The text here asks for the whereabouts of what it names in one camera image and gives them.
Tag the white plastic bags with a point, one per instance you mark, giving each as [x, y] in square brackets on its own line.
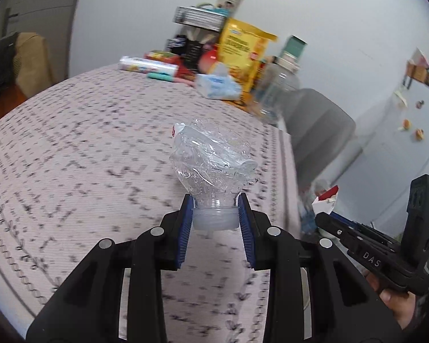
[312, 214]

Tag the white fridge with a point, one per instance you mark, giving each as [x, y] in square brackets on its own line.
[389, 160]

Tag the fridge magnet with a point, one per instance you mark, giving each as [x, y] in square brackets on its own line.
[420, 135]
[405, 125]
[420, 103]

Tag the large clear water jug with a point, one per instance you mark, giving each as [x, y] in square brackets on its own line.
[275, 85]

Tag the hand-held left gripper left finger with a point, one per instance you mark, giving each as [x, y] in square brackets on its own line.
[185, 234]

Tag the yellow snack bag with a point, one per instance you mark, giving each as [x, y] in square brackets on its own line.
[241, 50]

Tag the red white carton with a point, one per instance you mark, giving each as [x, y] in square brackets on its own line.
[325, 200]

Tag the teal pen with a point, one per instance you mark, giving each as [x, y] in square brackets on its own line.
[161, 76]

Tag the grey door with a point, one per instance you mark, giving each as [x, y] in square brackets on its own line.
[39, 3]

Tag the crushed clear plastic bottle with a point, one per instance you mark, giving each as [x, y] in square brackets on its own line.
[211, 160]

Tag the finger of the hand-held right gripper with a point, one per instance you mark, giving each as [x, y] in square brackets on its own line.
[364, 229]
[371, 257]

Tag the red snack packets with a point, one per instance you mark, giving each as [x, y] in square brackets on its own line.
[161, 56]

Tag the large blue white tissue pack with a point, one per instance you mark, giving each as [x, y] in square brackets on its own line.
[218, 85]

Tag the grey chair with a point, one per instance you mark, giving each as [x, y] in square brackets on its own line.
[318, 132]

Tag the pink pen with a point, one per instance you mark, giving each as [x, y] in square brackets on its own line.
[184, 80]

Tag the person's right hand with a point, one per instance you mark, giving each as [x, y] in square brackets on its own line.
[402, 311]

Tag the green card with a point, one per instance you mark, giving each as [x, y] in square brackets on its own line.
[295, 46]

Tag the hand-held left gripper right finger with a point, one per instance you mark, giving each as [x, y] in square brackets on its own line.
[246, 237]

